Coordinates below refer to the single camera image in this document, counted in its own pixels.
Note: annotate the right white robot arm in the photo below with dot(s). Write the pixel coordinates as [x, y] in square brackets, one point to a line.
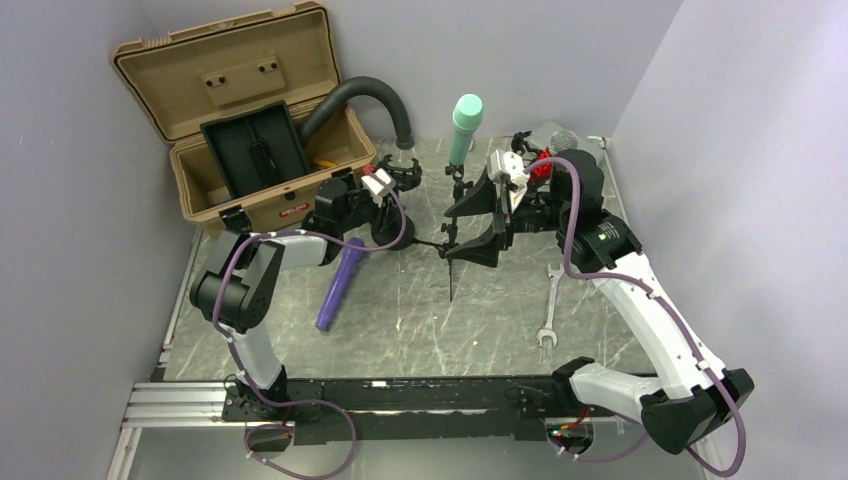
[692, 393]

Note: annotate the mint green microphone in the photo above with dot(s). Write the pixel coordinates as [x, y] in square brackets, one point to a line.
[467, 116]

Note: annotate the black tray in case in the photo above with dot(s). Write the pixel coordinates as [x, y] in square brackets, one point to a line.
[257, 150]

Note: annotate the tan plastic tool case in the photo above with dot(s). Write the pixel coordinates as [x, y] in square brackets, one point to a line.
[232, 67]

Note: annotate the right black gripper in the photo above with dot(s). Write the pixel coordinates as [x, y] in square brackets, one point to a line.
[484, 251]

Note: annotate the aluminium extrusion frame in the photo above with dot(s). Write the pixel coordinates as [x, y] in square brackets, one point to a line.
[160, 404]

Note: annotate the black tripod shock-mount stand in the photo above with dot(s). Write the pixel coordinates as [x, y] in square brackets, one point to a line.
[520, 145]

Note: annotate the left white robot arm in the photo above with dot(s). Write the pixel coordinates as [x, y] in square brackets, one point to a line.
[238, 280]

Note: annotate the purple microphone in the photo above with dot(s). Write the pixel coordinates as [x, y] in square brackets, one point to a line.
[338, 286]

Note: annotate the grey rectangular block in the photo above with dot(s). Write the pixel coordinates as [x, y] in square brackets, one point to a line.
[541, 137]

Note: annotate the silver open-end wrench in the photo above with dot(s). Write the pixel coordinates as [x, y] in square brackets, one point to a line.
[546, 332]

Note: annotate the red microphone silver grille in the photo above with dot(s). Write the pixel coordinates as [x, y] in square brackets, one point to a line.
[559, 141]

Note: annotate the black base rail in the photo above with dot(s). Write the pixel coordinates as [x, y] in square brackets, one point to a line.
[524, 408]

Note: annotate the black round-base mic stand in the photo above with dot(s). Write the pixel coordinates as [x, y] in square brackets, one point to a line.
[392, 227]

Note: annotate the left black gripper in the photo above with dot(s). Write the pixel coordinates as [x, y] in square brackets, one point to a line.
[374, 203]

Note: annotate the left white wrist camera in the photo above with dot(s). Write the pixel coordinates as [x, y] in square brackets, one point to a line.
[379, 183]

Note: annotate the black tripod mic stand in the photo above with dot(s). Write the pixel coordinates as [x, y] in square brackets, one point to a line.
[471, 198]

